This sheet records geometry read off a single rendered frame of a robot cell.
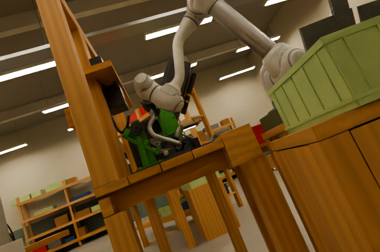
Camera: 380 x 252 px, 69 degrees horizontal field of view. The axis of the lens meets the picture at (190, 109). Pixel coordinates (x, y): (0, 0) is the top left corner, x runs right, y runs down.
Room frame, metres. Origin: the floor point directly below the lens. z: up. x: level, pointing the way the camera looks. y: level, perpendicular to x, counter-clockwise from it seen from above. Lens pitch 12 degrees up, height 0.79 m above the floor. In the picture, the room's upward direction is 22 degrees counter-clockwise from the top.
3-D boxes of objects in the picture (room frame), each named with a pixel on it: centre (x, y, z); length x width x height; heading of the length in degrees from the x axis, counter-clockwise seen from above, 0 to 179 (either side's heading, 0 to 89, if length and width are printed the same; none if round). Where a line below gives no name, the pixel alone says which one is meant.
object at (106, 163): (1.85, 0.54, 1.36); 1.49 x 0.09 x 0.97; 9
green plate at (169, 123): (1.83, 0.17, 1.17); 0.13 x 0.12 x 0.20; 9
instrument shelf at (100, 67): (1.86, 0.50, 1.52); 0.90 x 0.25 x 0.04; 9
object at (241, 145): (1.94, -0.03, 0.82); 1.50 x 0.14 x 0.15; 9
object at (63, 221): (9.56, 5.09, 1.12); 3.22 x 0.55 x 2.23; 103
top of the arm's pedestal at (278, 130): (1.57, -0.52, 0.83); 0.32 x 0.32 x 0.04; 10
